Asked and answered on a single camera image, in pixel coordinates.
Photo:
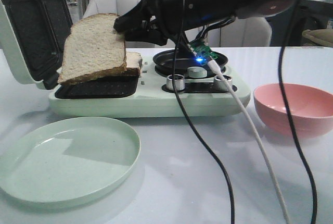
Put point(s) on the right grey upholstered chair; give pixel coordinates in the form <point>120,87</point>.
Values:
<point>250,32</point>

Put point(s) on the green circuit board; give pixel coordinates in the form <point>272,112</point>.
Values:
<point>201,51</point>

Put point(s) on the silver control knob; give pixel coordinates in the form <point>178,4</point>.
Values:
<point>175,82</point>
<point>219,85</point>

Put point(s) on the mint green breakfast maker base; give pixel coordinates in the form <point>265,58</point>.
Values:
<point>143,96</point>

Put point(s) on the right silver control knob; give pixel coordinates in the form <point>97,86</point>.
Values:
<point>219,85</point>

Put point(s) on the dark grey sideboard counter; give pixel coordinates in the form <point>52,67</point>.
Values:
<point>310,15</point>

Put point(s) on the black round frying pan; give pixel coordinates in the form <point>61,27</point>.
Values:
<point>184,60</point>

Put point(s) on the left silver control knob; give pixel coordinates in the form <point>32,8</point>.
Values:
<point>175,82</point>

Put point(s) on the mint green round plate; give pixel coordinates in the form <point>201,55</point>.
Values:
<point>70,162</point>

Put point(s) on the left grey upholstered chair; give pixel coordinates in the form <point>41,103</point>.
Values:
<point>118,7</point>

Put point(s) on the grey upholstered chair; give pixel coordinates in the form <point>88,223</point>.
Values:
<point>250,32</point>
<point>118,7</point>

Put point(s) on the bread slice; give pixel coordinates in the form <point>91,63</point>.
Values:
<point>134,62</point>
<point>94,49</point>

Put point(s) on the mint green sandwich maker lid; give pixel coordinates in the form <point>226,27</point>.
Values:
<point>33,35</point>

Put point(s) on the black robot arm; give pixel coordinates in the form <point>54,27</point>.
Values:
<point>199,13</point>

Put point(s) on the pink plastic bowl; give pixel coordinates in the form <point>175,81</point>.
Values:
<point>311,109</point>

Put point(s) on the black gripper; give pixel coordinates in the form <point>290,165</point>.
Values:
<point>147,22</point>

